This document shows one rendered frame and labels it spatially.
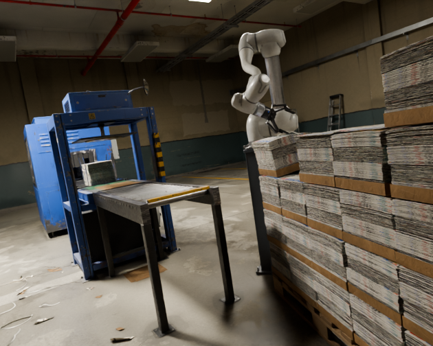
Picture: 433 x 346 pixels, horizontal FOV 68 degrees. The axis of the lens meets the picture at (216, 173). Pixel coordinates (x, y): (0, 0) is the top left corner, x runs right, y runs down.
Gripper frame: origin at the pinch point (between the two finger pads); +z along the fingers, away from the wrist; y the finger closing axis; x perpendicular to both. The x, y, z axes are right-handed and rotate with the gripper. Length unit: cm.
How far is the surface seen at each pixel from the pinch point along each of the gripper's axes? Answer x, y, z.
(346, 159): 84, 27, -10
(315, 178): 61, 36, -6
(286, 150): 14.5, 20.5, -2.8
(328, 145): 73, 22, -13
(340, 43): -581, -406, 328
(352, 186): 87, 37, -6
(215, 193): -12, 60, -29
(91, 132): -363, 42, -159
